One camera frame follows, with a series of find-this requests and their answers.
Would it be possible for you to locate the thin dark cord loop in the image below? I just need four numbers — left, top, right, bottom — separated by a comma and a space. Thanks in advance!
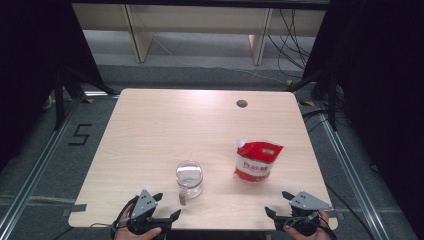
88, 221, 115, 229

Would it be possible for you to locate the aluminium floor rail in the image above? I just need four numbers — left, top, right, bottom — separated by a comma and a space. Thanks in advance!
0, 95, 83, 232
315, 102, 385, 240

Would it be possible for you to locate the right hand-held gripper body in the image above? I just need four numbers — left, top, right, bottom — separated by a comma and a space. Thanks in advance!
274, 190, 333, 236

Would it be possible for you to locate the black strap on gripper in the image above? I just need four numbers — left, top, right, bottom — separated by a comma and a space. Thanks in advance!
110, 195, 140, 235
285, 215, 336, 240

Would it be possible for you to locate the black strap on left gripper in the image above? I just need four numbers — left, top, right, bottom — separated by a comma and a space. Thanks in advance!
110, 195, 140, 235

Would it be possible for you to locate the red and white sugar pouch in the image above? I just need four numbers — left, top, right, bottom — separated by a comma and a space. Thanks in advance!
233, 139, 284, 183

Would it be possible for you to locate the black metal stand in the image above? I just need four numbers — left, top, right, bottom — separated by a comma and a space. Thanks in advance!
285, 68, 340, 132
52, 65, 118, 132

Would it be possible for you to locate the black strap on right gripper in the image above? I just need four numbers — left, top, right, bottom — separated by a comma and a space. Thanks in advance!
285, 215, 336, 240

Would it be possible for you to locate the clear glass jar with lid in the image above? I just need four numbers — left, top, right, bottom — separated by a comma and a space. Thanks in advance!
175, 159, 205, 207

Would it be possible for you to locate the bundle of black cables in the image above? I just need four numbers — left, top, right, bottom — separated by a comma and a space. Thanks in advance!
267, 8, 317, 80

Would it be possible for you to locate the person's left hand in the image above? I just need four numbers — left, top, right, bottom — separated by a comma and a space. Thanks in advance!
114, 203, 163, 240

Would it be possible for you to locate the black curtain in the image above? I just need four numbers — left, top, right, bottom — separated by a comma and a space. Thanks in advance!
302, 0, 424, 231
0, 0, 105, 171

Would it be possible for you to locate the person's right hand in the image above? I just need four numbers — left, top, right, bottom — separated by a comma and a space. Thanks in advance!
283, 209, 338, 240

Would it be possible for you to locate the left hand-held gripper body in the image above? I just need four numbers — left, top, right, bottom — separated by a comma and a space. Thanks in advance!
125, 189, 173, 235

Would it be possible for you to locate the black floor cable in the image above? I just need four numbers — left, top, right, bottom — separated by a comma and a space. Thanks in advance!
324, 182, 379, 240
301, 109, 338, 135

